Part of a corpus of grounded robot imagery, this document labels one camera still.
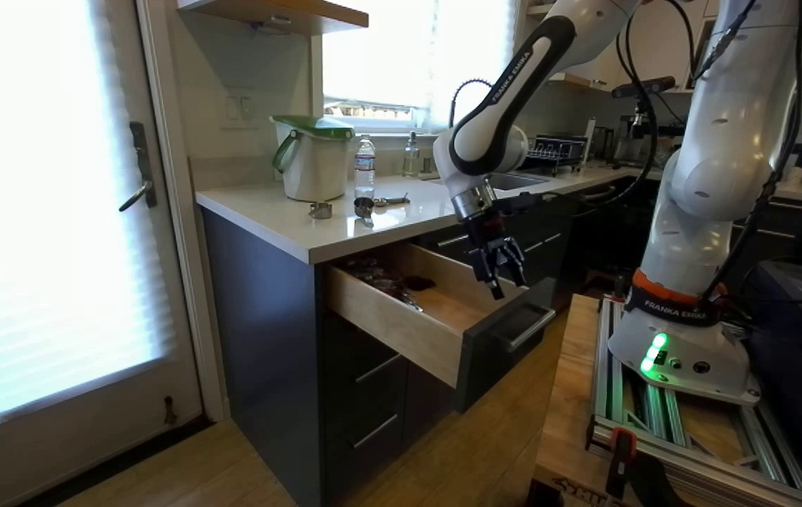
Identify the wooden wall shelf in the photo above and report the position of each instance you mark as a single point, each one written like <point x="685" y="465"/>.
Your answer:
<point x="276" y="13"/>

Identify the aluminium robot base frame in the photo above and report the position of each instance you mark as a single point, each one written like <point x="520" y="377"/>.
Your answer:
<point x="625" y="412"/>

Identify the white door with blinds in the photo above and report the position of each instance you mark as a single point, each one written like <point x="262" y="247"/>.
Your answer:
<point x="52" y="234"/>

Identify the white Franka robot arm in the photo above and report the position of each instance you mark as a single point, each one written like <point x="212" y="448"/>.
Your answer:
<point x="727" y="169"/>

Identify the dark counter base cabinet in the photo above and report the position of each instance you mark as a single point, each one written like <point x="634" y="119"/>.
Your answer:
<point x="557" y="227"/>

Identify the red black clamp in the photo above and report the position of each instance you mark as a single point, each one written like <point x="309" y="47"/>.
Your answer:
<point x="620" y="465"/>

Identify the wooden drawer dark front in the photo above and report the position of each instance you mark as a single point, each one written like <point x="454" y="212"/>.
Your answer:
<point x="416" y="329"/>

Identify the small door floor bolt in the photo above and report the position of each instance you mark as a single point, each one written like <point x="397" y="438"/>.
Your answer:
<point x="170" y="412"/>

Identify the black countertop appliance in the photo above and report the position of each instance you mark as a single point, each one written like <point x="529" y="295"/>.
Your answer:
<point x="560" y="153"/>

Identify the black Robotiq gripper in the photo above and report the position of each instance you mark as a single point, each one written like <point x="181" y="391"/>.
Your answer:
<point x="488" y="227"/>

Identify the wide steel measuring cup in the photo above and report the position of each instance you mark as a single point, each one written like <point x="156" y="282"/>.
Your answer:
<point x="375" y="279"/>

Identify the clear glass bottle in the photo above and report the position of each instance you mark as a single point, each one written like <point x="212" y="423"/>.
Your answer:
<point x="412" y="160"/>

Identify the dark kitchen island cabinet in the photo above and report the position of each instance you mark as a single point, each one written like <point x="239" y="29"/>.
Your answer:
<point x="260" y="377"/>

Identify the clear plastic water bottle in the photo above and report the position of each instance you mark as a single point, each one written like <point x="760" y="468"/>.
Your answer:
<point x="366" y="169"/>

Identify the black camera on stand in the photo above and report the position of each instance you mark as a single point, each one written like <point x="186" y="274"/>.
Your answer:
<point x="641" y="88"/>

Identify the white electric kettle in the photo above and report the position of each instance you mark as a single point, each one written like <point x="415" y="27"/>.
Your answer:
<point x="316" y="160"/>

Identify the black arched faucet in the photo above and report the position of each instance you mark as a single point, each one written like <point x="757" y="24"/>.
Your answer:
<point x="458" y="88"/>

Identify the bright kitchen window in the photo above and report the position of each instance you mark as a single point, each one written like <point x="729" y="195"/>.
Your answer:
<point x="388" y="58"/>

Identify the white wall outlet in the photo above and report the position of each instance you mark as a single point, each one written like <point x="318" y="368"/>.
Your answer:
<point x="242" y="108"/>

